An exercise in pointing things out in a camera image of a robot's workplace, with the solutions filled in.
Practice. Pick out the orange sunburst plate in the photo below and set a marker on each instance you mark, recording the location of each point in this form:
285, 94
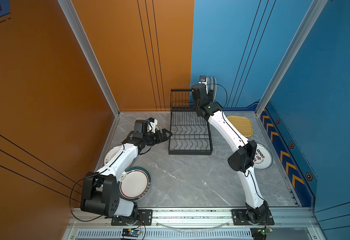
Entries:
121, 155

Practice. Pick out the green circuit board left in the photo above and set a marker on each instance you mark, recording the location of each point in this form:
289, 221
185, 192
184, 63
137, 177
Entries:
131, 234

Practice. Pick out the aluminium corner post left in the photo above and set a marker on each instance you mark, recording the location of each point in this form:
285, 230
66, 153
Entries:
86, 47

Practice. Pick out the green cloud pattern plate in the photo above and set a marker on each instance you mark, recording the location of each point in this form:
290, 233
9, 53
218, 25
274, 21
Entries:
208, 87

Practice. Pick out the red green rimmed plate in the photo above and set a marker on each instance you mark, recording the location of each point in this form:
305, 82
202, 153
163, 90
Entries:
135, 183

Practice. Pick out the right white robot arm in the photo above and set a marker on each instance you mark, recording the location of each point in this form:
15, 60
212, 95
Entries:
242, 159

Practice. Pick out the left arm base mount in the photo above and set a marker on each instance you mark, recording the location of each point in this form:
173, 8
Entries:
141, 217

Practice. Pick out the aluminium corner post right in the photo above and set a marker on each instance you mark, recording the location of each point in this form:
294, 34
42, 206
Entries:
296, 43

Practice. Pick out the blue striped plate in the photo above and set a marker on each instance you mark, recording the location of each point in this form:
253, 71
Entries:
214, 88
210, 94

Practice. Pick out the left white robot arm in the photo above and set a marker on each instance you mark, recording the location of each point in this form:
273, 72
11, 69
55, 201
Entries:
100, 190

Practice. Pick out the yellow woven square plate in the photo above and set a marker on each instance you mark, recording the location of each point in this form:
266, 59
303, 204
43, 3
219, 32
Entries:
242, 124

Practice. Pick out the green circuit board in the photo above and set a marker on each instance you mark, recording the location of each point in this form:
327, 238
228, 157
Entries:
260, 234
131, 234

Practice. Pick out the green circuit board right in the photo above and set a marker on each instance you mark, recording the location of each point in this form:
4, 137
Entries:
260, 234

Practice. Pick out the white plate red characters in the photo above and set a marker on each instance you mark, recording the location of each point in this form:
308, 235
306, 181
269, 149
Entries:
263, 158

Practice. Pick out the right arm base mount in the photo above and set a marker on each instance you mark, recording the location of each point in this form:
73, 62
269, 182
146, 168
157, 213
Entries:
240, 218

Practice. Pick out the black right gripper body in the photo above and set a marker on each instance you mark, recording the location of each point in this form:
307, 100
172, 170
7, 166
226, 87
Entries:
196, 107

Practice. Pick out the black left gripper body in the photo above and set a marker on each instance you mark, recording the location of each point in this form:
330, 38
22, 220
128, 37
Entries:
151, 138

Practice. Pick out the black wire dish rack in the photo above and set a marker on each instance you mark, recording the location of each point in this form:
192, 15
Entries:
191, 134

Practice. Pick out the aluminium corner post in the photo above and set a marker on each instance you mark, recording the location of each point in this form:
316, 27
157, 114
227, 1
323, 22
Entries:
86, 47
296, 43

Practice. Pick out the aluminium front rail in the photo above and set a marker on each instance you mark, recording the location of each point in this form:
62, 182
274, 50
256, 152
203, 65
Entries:
206, 223

